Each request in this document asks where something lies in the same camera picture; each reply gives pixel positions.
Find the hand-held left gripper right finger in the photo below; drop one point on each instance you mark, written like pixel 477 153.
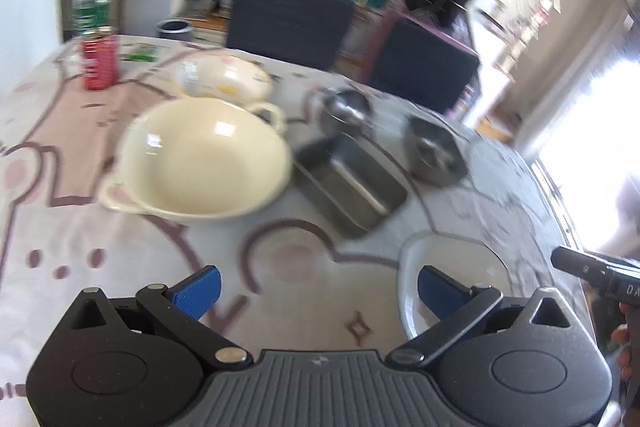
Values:
pixel 440 289

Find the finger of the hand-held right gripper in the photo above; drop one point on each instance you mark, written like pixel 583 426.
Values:
pixel 575 263

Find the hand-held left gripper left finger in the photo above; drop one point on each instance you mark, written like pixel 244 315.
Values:
pixel 200 292

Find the clear glass plate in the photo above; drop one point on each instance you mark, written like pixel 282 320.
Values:
pixel 475 257

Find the dark-rimmed steel tray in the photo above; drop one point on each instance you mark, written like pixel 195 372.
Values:
pixel 350 187

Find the square steel tray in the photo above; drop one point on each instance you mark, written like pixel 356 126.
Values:
pixel 435 152

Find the round steel bowl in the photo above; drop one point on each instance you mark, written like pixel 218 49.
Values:
pixel 345 109

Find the white patterned bowl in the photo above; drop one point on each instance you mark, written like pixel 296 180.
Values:
pixel 220 74

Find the person's right hand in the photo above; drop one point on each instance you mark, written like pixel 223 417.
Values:
pixel 622 339

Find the bear-printed tablecloth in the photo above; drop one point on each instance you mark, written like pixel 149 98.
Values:
pixel 75 257

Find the dark chair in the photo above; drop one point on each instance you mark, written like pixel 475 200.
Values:
pixel 290 22
pixel 425 72

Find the green packet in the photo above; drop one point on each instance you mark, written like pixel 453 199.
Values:
pixel 139 52

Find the red drink can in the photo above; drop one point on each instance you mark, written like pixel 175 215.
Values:
pixel 100 62

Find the grey bucket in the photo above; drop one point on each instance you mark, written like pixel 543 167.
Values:
pixel 174 30

